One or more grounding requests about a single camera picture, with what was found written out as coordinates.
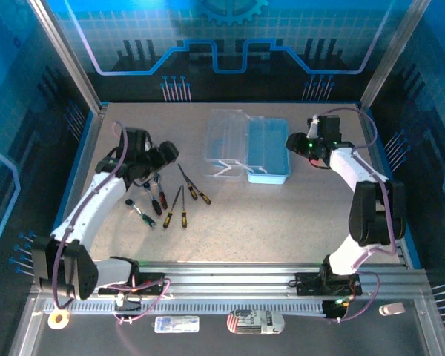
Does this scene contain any blue and clear tool box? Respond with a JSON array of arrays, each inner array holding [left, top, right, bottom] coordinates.
[[203, 108, 291, 185]]

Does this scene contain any large yellow-handled screwdriver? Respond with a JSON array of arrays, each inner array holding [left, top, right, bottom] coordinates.
[[177, 163, 198, 201]]

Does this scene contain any red-black handled wrench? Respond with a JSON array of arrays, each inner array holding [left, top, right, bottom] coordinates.
[[143, 181, 163, 217], [154, 173, 168, 211]]

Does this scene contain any small yellow-handled screwdriver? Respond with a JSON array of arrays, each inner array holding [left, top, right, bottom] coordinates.
[[187, 177, 211, 205]]

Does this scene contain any green-black handled wrench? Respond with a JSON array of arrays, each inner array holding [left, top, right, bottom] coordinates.
[[125, 199, 158, 228]]

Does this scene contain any yellow-black handled file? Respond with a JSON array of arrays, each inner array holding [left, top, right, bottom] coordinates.
[[162, 185, 182, 229], [180, 184, 188, 229]]

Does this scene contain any white blue label card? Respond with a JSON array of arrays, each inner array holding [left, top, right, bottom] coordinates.
[[154, 315, 200, 334]]

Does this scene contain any yellow tape roll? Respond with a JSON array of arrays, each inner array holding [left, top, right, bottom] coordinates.
[[47, 309, 70, 330]]

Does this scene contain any sticker covered oval object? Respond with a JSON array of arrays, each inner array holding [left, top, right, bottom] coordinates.
[[225, 309, 285, 335]]

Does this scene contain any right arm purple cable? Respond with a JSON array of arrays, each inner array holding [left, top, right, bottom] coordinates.
[[313, 107, 398, 324]]

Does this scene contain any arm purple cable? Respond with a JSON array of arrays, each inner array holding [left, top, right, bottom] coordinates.
[[313, 107, 398, 324], [51, 120, 171, 324]]

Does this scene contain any aluminium frame post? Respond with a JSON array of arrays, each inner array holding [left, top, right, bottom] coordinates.
[[359, 0, 431, 112], [27, 0, 108, 114]]

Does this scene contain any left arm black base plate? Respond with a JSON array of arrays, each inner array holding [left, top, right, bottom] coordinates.
[[98, 272, 166, 297]]

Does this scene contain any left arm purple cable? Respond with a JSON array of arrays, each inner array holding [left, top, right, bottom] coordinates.
[[51, 120, 171, 324]]

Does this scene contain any aluminium rail beam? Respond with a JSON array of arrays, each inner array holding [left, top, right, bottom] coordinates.
[[31, 261, 431, 297]]

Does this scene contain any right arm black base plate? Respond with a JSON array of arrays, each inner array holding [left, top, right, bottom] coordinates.
[[295, 272, 363, 297]]

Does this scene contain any slotted grey cable duct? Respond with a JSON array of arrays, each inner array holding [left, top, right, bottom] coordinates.
[[43, 300, 327, 316]]

